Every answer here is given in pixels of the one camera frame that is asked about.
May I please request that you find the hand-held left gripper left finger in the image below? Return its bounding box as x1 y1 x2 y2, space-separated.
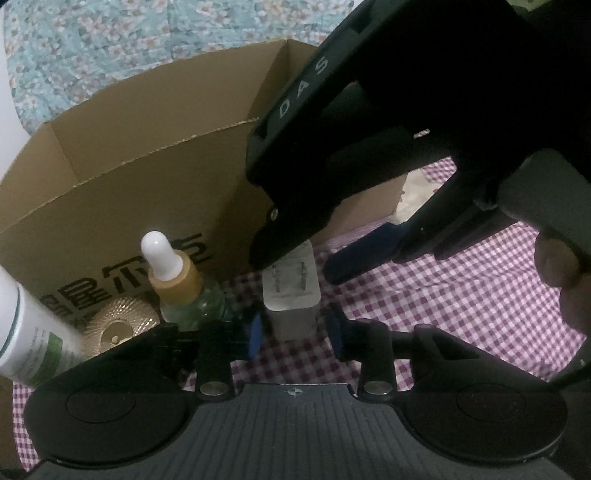
59 310 262 401

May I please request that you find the floral blue cloth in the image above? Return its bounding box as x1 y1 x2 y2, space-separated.
0 0 357 136

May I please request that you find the brown cardboard box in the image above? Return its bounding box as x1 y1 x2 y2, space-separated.
0 39 409 326

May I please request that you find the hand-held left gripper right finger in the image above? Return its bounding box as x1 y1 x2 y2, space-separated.
328 306 549 403

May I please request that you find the white charger plug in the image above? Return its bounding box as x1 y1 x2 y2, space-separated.
262 240 322 341

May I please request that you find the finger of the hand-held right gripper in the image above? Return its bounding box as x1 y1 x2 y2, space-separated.
324 172 514 285
250 207 345 271

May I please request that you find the white pill bottle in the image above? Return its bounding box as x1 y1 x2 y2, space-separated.
0 265 90 388

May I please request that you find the green dropper bottle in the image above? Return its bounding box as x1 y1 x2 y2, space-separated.
140 231 232 331

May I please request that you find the purple checkered tablecloth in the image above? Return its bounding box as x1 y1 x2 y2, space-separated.
11 157 591 464

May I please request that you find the person's right hand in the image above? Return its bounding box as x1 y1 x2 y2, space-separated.
534 231 591 340

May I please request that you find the gold lid jar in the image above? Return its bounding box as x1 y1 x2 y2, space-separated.
76 296 163 360

